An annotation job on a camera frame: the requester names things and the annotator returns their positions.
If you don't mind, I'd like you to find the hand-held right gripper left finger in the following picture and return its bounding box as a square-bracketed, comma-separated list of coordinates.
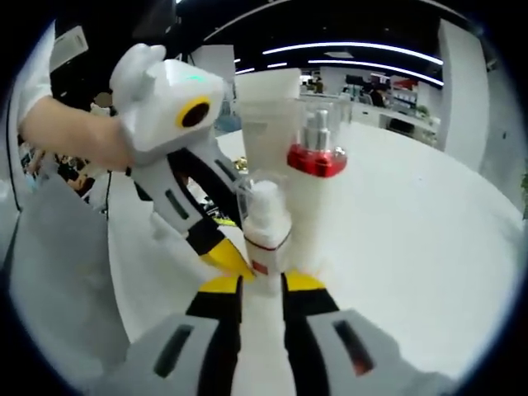
[122, 275, 245, 396]

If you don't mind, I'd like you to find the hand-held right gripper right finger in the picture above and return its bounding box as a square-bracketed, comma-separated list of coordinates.
[280, 270, 408, 396]

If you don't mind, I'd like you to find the white skincare tube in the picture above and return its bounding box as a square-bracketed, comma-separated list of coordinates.
[236, 67, 303, 175]

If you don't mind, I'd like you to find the small white skincare bottle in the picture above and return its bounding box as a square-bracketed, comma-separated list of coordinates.
[237, 169, 295, 298]

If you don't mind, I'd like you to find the red collar skincare pump bottle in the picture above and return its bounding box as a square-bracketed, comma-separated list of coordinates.
[285, 100, 351, 274]

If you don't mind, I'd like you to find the person's left hand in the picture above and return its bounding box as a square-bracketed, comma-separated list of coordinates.
[19, 94, 138, 173]

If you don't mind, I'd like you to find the ceiling air conditioner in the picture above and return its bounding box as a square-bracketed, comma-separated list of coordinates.
[50, 24, 91, 76]

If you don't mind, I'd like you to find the long white background counter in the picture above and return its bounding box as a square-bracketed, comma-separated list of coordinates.
[300, 92, 441, 148]

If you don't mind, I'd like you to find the long ceiling light strip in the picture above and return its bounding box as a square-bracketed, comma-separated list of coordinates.
[306, 59, 446, 87]
[261, 40, 446, 68]

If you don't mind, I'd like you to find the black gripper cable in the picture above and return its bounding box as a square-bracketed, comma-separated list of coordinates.
[104, 167, 113, 220]

